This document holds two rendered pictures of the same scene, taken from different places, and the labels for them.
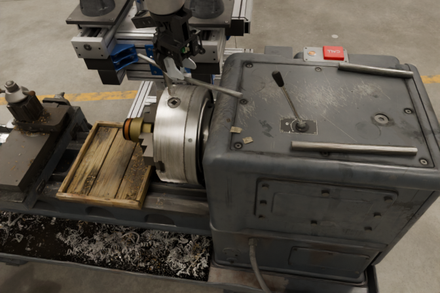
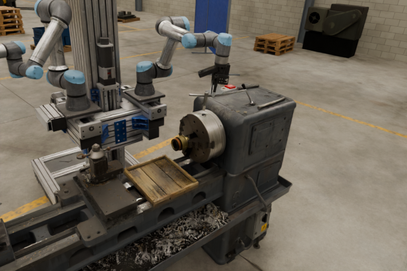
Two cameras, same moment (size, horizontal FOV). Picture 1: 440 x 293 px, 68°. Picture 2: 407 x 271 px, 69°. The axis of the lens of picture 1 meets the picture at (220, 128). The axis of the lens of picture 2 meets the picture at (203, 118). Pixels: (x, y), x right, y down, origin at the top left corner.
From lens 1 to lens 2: 1.43 m
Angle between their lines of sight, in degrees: 46
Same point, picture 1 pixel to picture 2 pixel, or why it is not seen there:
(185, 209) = (215, 176)
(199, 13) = (147, 93)
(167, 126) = (209, 123)
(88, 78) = not seen: outside the picture
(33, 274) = not seen: outside the picture
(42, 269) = not seen: outside the picture
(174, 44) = (225, 75)
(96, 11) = (86, 106)
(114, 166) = (163, 179)
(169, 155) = (215, 136)
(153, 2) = (225, 59)
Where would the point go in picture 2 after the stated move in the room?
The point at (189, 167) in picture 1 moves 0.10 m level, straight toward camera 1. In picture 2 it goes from (223, 138) to (239, 144)
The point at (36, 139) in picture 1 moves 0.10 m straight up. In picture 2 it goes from (112, 183) to (111, 167)
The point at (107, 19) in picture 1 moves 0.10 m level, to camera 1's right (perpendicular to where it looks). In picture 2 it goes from (95, 109) to (108, 104)
